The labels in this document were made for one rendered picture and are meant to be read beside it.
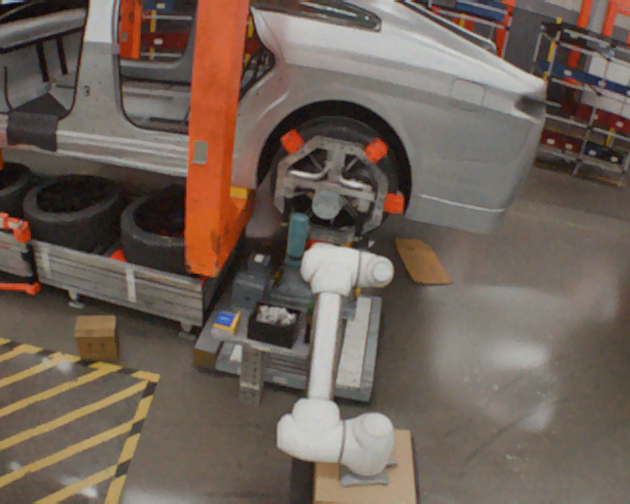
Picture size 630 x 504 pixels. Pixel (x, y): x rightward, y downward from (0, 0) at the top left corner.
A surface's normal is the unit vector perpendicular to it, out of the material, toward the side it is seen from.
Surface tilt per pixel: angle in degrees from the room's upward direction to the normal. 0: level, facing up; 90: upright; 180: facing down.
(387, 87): 90
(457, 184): 90
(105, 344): 90
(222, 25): 90
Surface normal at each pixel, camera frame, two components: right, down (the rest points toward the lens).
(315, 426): 0.06, -0.38
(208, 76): -0.16, 0.51
